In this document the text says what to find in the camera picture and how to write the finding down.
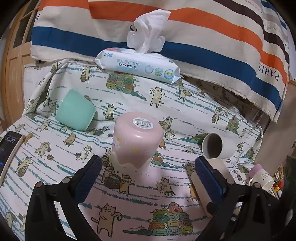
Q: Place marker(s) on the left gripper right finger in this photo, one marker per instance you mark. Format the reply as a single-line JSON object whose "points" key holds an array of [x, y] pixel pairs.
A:
{"points": [[239, 212]]}

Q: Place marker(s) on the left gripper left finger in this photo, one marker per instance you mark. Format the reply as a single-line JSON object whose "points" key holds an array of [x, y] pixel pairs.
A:
{"points": [[42, 220]]}

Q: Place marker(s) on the beige speckled cup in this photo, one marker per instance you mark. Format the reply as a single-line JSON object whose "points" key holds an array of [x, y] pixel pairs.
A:
{"points": [[207, 186]]}

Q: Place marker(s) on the white cup pink lid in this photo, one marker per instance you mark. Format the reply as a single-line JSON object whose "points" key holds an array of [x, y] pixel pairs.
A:
{"points": [[260, 175]]}

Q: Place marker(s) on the white cup dark interior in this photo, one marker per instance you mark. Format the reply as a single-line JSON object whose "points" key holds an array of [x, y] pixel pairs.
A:
{"points": [[217, 146]]}

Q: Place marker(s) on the mint green cup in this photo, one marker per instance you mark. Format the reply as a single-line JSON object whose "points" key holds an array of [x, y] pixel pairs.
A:
{"points": [[75, 111]]}

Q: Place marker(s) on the smartphone with white case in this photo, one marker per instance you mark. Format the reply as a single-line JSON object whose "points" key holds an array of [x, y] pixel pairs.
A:
{"points": [[10, 143]]}

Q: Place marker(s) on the cat print bed sheet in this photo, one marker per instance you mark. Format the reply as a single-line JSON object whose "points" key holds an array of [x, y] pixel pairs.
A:
{"points": [[158, 202]]}

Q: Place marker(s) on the pink mug white base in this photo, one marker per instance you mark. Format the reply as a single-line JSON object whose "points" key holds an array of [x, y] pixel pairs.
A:
{"points": [[136, 138]]}

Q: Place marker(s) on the striped Paris cloth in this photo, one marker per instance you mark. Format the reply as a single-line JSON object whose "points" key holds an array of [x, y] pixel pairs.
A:
{"points": [[239, 45]]}

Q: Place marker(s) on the wooden door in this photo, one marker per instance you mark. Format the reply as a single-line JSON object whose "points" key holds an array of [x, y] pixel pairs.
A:
{"points": [[17, 54]]}

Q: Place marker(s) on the baby wipes pack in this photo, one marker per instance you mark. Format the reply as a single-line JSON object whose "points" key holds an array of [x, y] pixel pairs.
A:
{"points": [[142, 56]]}

